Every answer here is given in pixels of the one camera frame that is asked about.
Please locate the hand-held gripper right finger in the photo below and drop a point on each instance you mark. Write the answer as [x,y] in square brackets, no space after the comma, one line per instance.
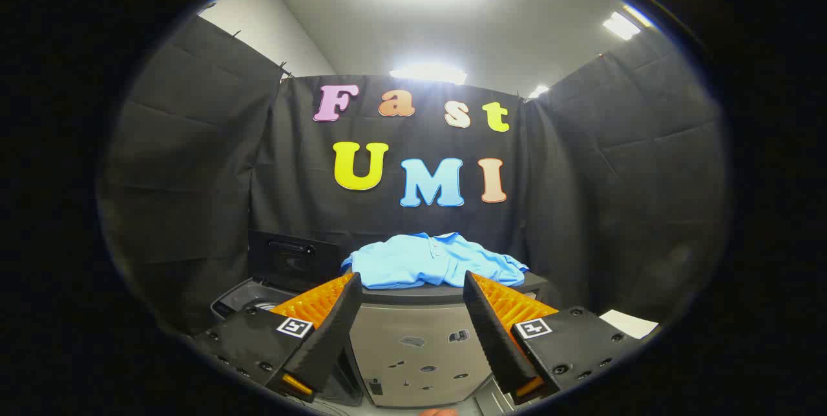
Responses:
[494,332]

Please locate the black backdrop cloth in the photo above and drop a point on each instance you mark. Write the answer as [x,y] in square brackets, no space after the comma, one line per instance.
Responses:
[194,177]

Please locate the grey washing machine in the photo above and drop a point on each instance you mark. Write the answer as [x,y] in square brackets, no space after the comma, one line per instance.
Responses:
[249,293]

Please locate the rectangular ceiling light panel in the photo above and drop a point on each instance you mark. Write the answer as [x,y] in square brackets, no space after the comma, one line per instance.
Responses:
[428,73]
[537,91]
[621,25]

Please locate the dark glass washing machine lid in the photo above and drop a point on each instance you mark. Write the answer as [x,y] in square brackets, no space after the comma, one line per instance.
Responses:
[291,261]

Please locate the light blue polo shirt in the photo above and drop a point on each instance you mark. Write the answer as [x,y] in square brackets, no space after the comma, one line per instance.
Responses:
[420,261]

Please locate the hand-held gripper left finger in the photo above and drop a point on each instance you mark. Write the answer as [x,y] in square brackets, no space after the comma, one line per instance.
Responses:
[333,332]

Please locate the white paper sheet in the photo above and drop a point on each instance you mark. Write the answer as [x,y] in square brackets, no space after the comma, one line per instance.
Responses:
[628,323]

